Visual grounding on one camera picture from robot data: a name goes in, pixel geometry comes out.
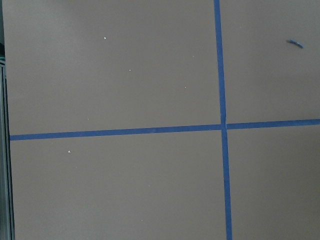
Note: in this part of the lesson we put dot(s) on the brown paper table cover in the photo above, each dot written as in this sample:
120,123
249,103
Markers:
164,119

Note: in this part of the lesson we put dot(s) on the blue tape scrap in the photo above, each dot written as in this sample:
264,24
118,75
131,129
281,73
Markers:
294,42

